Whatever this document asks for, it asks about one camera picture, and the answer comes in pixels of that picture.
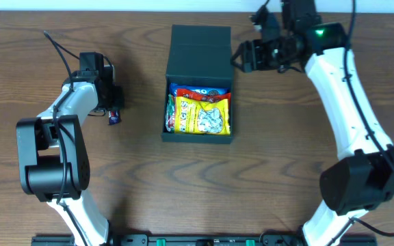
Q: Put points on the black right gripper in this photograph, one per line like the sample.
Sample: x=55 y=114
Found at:
x=252 y=55

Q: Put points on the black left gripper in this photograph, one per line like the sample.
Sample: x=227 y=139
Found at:
x=115 y=99

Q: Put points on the dark blue red candy bar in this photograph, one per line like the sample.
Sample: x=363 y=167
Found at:
x=114 y=117

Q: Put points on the dark green gift box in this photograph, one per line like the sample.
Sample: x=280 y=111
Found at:
x=200 y=56

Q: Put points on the blue Oreo cookie pack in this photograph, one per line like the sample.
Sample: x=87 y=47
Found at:
x=210 y=91

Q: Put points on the green red candy bar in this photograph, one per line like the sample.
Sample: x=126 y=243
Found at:
x=170 y=113

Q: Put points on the red Hacks candy bag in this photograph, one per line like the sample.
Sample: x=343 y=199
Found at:
x=202 y=97

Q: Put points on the yellow Hacks candy bag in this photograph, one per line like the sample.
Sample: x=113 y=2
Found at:
x=200 y=117

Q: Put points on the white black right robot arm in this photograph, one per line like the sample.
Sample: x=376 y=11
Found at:
x=363 y=176

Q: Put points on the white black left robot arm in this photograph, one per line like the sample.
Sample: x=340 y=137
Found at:
x=52 y=157

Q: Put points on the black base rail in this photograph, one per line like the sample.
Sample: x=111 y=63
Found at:
x=144 y=240

